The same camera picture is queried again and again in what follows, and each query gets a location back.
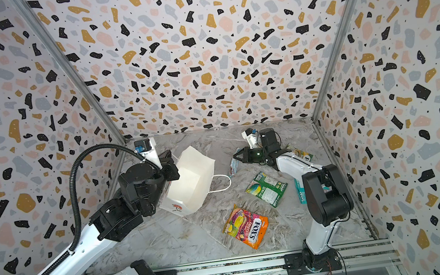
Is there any white paper bag red flower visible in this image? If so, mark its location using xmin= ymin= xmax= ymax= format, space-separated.
xmin=159 ymin=146 xmax=232 ymax=217

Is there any green Fox's candy bag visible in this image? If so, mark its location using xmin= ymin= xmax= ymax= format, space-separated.
xmin=286 ymin=145 xmax=314 ymax=162
xmin=245 ymin=172 xmax=288 ymax=208

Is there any orange snack pack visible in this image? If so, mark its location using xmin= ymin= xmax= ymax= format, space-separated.
xmin=223 ymin=205 xmax=269 ymax=250

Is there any pink teal Fox's candy bag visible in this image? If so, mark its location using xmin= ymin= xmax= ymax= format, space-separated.
xmin=229 ymin=159 xmax=239 ymax=177

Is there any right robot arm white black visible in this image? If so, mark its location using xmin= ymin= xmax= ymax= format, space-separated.
xmin=233 ymin=128 xmax=354 ymax=271

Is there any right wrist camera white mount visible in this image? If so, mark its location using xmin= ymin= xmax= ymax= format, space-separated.
xmin=242 ymin=128 xmax=259 ymax=149

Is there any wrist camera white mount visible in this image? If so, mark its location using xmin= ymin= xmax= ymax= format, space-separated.
xmin=134 ymin=138 xmax=163 ymax=170
xmin=242 ymin=128 xmax=259 ymax=149

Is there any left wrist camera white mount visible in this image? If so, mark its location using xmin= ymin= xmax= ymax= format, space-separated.
xmin=134 ymin=138 xmax=163 ymax=170

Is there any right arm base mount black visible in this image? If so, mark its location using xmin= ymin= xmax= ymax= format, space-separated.
xmin=283 ymin=248 xmax=343 ymax=275

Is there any right corner aluminium post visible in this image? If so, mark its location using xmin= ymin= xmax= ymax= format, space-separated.
xmin=311 ymin=0 xmax=357 ymax=124

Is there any corner aluminium post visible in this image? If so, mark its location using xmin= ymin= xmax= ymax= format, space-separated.
xmin=311 ymin=0 xmax=357 ymax=124
xmin=9 ymin=0 xmax=126 ymax=145

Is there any left corner aluminium post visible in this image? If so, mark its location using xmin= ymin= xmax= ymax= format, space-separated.
xmin=9 ymin=0 xmax=126 ymax=145

